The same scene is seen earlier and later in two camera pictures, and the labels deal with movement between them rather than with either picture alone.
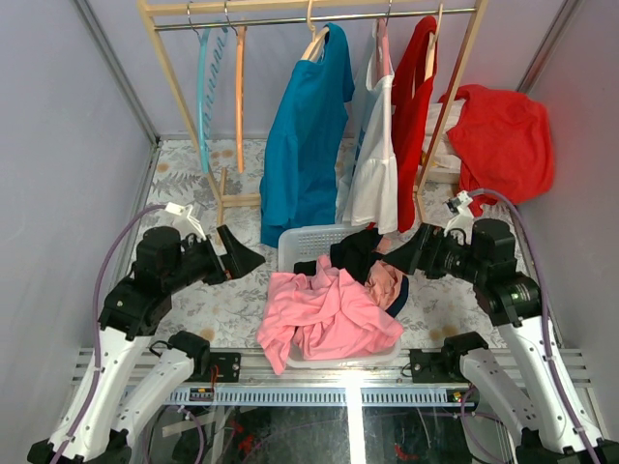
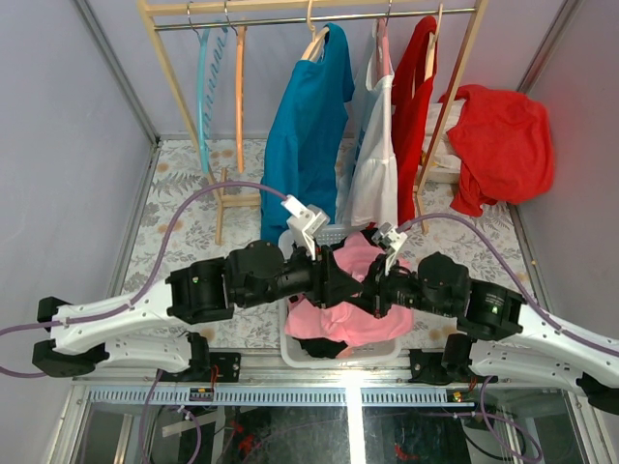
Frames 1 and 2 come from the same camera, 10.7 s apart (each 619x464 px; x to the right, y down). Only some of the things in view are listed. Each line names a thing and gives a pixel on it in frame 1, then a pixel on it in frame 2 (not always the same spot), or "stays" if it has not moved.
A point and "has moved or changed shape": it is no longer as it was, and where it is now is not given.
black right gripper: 421,251 → 377,285
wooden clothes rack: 172,14 stays
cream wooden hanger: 315,50 stays
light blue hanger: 211,44 stays
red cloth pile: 504,140 stays
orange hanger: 240,97 stays
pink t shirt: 325,316 has moved or changed shape
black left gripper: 240,261 → 323,286
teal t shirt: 300,163 stays
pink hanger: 383,45 stays
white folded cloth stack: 448,161 stays
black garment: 354,254 → 347,285
